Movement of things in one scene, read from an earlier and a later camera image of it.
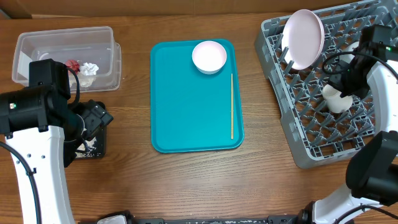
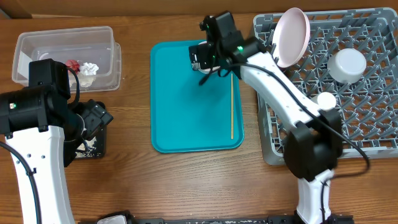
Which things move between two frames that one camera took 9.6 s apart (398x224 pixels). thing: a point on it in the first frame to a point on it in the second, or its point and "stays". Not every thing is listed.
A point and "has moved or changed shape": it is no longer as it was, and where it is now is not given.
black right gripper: x=339 y=81 to x=204 y=55
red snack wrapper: x=73 y=65 stays
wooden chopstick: x=232 y=126 stays
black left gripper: x=96 y=114 stays
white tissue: x=86 y=75 stays
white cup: x=334 y=102 has moved or changed shape
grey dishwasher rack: x=316 y=134 has moved or changed shape
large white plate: x=303 y=38 has moved or changed shape
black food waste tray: x=93 y=148 stays
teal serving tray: x=191 y=111 stays
